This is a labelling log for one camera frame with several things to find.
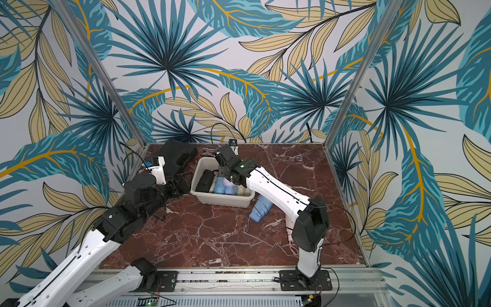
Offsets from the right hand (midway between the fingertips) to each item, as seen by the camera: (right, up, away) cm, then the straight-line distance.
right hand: (227, 165), depth 82 cm
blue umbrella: (-5, -11, +8) cm, 14 cm away
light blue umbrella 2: (+15, -20, +8) cm, 27 cm away
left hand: (-15, -5, -13) cm, 20 cm away
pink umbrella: (+27, -26, +4) cm, 38 cm away
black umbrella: (-12, -8, +10) cm, 17 cm away
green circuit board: (-29, -51, -10) cm, 60 cm away
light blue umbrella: (0, -11, +8) cm, 14 cm away
